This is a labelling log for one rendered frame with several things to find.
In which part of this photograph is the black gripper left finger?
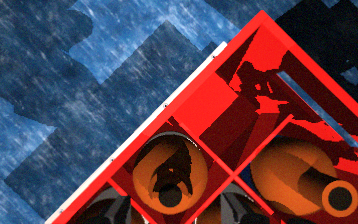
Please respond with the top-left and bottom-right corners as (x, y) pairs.
(82, 195), (131, 224)

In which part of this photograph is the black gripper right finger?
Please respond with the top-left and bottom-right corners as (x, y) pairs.
(221, 193), (316, 224)

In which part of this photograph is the red crate with dividers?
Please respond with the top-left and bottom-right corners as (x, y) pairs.
(52, 10), (358, 224)

